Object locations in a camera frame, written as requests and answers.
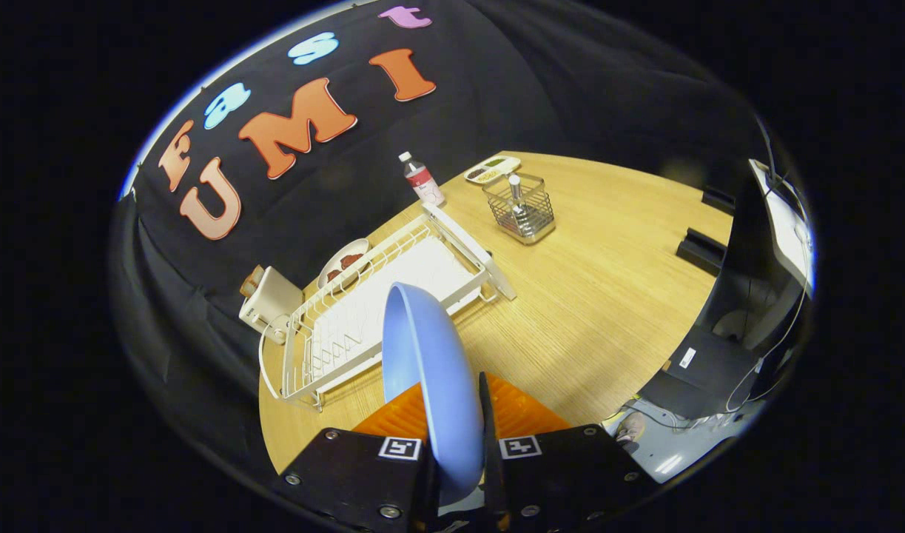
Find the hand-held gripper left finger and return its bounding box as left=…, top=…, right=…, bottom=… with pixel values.
left=273, top=382, right=440, bottom=533

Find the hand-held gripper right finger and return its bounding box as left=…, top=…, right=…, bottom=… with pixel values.
left=478, top=371, right=658, bottom=533

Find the blue plate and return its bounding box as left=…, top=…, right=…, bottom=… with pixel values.
left=382, top=282, right=486, bottom=508

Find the white wire dish rack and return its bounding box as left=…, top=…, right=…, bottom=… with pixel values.
left=258, top=201, right=518, bottom=412

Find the metal wire basket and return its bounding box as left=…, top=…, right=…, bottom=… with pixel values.
left=482, top=172, right=556, bottom=245

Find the silver spoon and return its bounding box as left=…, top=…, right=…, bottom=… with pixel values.
left=507, top=174, right=531, bottom=230

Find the white toaster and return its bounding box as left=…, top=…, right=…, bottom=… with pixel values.
left=239, top=265, right=305, bottom=345

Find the brown meat piece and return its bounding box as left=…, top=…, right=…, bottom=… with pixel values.
left=326, top=254, right=365, bottom=283

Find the white bowl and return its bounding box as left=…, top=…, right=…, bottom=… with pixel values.
left=317, top=238, right=371, bottom=291

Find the clear bottle with red label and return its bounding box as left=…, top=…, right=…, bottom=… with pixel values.
left=398, top=152, right=445, bottom=207

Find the white divided snack tray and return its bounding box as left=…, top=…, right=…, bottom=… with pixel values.
left=464, top=155, right=522, bottom=184

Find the white flat panel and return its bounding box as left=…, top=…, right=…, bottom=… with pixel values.
left=748, top=158, right=817, bottom=291

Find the black bracket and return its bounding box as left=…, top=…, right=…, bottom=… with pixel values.
left=676, top=228, right=727, bottom=276
left=700, top=185, right=738, bottom=215

